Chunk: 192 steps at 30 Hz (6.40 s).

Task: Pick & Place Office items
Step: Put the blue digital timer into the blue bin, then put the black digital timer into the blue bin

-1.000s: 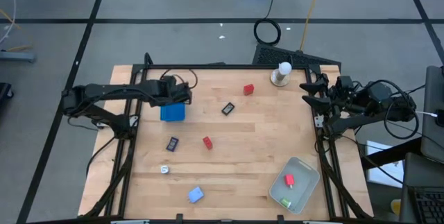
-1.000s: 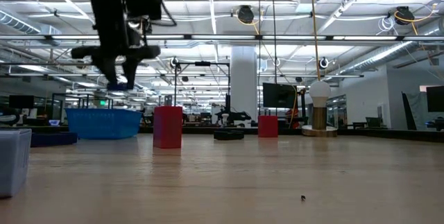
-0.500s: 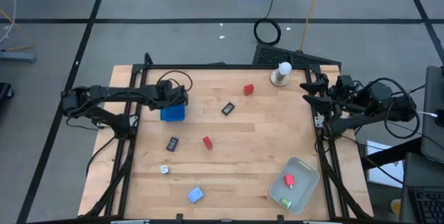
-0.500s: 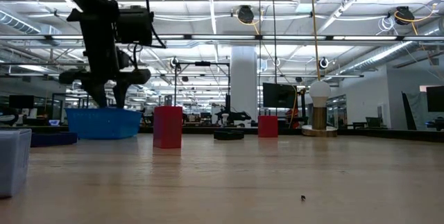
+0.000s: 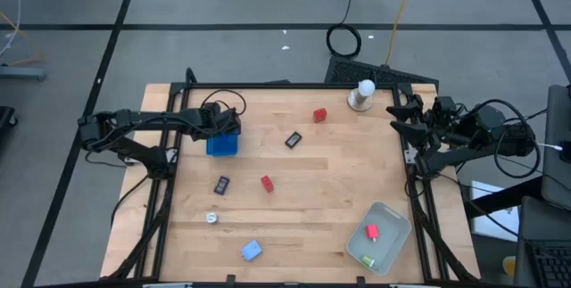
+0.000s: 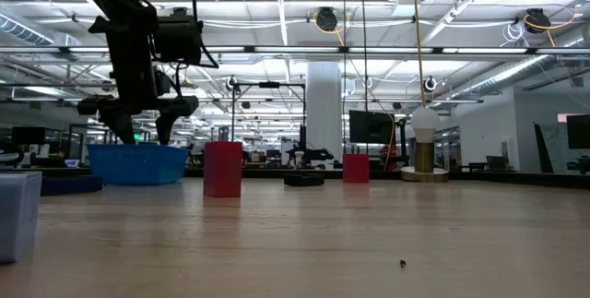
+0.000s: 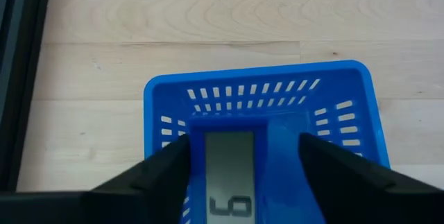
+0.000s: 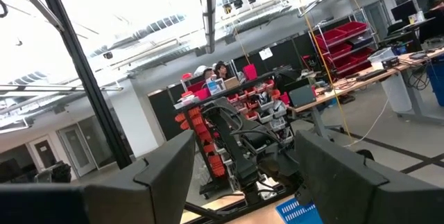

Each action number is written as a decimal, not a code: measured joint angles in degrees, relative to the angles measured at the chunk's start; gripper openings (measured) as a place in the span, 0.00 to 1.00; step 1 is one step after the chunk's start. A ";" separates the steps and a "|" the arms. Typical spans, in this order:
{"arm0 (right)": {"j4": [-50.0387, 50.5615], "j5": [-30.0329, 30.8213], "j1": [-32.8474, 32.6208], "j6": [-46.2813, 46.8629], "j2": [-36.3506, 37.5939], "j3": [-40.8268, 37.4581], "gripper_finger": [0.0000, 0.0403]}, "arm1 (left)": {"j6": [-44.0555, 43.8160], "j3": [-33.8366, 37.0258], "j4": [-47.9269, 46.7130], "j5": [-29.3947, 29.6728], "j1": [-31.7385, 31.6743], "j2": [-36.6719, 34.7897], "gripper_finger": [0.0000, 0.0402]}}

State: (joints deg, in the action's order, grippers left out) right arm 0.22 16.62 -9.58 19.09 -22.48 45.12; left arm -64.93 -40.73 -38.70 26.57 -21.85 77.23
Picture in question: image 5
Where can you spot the red power adapter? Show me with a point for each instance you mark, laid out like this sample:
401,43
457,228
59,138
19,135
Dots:
372,232

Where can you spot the black perforated mat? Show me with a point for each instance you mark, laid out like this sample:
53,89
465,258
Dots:
357,71

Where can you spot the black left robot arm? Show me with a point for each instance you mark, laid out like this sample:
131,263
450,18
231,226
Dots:
134,118

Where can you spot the black small digital display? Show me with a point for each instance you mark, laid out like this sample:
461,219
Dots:
293,140

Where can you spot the black aluminium table frame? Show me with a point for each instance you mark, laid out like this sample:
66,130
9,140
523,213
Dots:
290,85

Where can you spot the blue plastic basket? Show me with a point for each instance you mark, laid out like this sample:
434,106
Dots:
222,145

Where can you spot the red rectangular block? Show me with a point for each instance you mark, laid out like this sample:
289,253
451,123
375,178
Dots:
319,115
267,183

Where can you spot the dark blue digital display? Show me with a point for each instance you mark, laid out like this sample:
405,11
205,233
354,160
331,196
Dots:
221,185

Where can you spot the white paper sheet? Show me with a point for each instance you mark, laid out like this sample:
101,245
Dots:
499,225

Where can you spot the grey laptop computer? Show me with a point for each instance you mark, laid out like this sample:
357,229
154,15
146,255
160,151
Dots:
548,221

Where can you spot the black table clamp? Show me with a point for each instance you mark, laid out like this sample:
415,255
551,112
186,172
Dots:
230,281
361,282

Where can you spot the yellow round object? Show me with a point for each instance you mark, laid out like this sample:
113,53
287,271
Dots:
509,265

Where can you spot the white bulb lamp wooden base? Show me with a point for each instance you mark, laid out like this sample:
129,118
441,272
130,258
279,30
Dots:
362,94

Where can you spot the grey monitor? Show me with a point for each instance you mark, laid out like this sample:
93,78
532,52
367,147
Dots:
557,145

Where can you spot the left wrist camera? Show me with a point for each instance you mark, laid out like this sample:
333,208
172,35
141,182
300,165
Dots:
210,109

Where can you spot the silver mounting plate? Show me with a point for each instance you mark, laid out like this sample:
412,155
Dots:
410,155
172,155

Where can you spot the light blue power adapter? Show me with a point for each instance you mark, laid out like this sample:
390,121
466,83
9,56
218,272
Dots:
251,250

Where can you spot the green white power adapter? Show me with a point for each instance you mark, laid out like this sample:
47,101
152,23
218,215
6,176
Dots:
367,260

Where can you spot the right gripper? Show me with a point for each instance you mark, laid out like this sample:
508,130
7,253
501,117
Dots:
441,129

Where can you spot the black wheeled base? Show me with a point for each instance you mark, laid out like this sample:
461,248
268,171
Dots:
6,116

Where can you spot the small white-green cube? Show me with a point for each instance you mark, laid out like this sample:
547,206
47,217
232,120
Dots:
212,218

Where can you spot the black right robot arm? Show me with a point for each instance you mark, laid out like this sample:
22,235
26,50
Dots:
482,123

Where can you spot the grey plastic tray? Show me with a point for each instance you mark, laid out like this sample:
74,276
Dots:
392,221

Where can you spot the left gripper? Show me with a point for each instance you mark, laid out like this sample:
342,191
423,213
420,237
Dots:
220,125

